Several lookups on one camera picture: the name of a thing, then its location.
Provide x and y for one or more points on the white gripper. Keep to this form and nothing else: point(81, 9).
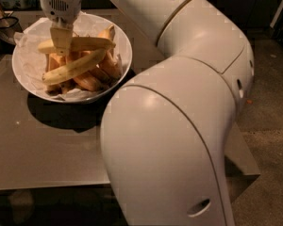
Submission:
point(60, 7)

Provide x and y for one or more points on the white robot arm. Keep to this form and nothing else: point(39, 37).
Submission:
point(163, 132)

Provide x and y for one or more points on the white bowl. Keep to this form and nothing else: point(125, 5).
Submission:
point(28, 64)

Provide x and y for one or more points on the white paper liner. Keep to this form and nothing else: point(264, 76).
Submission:
point(87, 25)

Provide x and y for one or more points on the dark basket at left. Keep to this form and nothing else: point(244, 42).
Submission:
point(9, 26)

